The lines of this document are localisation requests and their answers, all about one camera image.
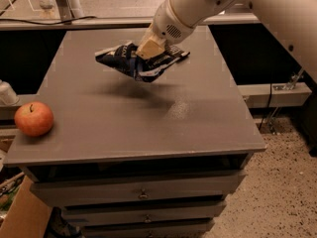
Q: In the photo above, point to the red apple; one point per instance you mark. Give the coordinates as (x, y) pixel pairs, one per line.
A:
(34, 119)

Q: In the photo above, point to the white cylindrical object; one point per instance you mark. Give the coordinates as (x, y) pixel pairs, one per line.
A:
(7, 94)

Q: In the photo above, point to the brown cardboard box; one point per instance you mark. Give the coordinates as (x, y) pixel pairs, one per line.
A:
(28, 217)

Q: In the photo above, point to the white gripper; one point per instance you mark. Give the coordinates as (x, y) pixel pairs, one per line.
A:
(167, 26)

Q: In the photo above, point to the blue potato chip bag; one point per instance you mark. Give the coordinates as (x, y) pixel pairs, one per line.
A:
(124, 59)

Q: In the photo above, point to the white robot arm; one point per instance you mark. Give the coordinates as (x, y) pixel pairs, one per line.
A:
(292, 22)

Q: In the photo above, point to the grey metal rail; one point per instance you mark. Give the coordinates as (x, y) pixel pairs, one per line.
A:
(93, 22)

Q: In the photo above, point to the grey drawer cabinet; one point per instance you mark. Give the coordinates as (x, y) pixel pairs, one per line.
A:
(128, 159)

